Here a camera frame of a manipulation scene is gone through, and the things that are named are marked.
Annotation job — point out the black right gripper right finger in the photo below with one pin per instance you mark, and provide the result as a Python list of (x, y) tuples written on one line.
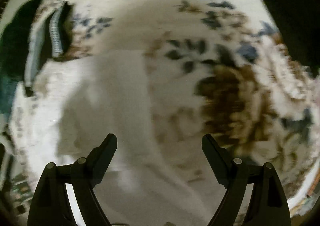
[(268, 203)]

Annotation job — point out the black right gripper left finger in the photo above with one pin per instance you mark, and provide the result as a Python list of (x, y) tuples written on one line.
[(50, 204)]

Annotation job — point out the white knit sweater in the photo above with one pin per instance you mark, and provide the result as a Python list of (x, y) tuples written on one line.
[(158, 172)]

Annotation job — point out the floral bed blanket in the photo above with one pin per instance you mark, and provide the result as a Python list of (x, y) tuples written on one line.
[(258, 102)]

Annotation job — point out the folded black grey striped garment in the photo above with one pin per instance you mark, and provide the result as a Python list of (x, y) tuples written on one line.
[(50, 41)]

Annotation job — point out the dark green folded quilt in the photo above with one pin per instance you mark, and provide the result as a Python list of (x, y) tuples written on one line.
[(14, 51)]

